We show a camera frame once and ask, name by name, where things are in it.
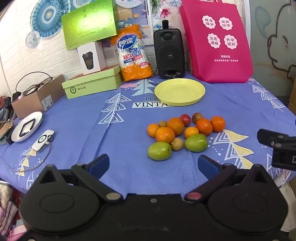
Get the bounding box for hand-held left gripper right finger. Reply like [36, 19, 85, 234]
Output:
[184, 155, 275, 202]

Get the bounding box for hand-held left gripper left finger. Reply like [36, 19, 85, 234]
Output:
[35, 153, 122, 205]

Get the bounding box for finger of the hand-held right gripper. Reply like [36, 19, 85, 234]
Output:
[257, 128, 296, 147]

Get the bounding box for small yellowish orange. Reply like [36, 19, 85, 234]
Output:
[184, 127, 199, 139]

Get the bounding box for dark orange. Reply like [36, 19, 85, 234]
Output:
[196, 118, 213, 136]

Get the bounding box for orange with stem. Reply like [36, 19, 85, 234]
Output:
[210, 116, 226, 133]

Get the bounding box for large green mango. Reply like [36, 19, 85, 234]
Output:
[147, 141, 172, 161]

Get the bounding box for red apple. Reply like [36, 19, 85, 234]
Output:
[180, 114, 191, 127]

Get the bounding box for yellow plate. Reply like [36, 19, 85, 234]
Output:
[154, 78, 206, 107]

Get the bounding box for blue printed tablecloth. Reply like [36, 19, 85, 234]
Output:
[0, 75, 296, 197]

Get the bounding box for white small device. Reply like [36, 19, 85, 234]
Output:
[31, 130, 56, 153]

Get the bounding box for pale green shoe box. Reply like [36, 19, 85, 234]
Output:
[62, 65, 123, 100]

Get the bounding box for brown cardboard box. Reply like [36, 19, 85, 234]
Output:
[11, 75, 66, 119]

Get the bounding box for white round tray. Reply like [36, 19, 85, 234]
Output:
[11, 111, 44, 143]

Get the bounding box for patterned cloth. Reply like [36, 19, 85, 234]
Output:
[0, 179, 29, 240]

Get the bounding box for dark clutter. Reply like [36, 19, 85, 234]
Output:
[0, 91, 22, 146]

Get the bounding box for white cup box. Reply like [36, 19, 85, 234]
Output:
[77, 41, 107, 76]

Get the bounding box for pink tote bag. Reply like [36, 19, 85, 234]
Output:
[179, 0, 254, 84]

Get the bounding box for orange paper cup pack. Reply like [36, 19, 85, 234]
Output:
[110, 24, 154, 82]

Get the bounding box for black speaker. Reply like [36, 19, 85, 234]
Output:
[153, 28, 185, 79]

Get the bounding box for shiny green gift box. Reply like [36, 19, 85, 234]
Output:
[61, 0, 120, 51]

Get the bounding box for small blue paper fan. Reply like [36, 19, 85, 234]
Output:
[25, 31, 40, 49]

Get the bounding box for large blue paper fan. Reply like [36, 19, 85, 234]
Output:
[30, 0, 78, 38]

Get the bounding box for black square frame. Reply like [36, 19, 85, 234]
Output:
[19, 118, 37, 137]

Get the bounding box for black speaker cable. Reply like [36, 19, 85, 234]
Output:
[147, 66, 160, 85]

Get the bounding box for black tangled cables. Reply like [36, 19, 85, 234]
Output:
[15, 72, 53, 97]

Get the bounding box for pastel wall poster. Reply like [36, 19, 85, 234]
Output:
[115, 0, 153, 29]

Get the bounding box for floral wall poster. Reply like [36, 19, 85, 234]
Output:
[150, 0, 185, 32]

